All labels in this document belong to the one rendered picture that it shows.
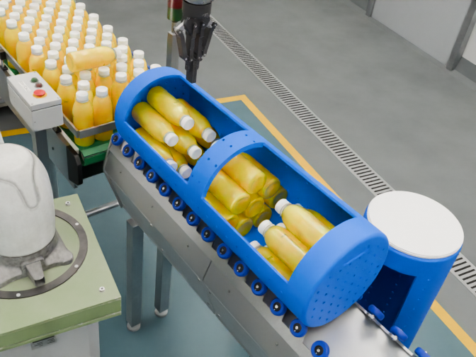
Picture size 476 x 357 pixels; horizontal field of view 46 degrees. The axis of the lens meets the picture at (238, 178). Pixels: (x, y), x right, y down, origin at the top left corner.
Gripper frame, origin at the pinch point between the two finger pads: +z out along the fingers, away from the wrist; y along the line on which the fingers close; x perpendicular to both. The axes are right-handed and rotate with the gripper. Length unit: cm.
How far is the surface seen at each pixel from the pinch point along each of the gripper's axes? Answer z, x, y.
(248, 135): 8.6, -23.7, 2.9
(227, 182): 18.5, -27.6, -5.6
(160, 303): 122, 15, 4
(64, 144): 42, 38, -23
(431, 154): 133, 32, 231
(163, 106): 15.8, 8.4, -3.3
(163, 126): 19.1, 3.4, -6.0
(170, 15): 14, 62, 33
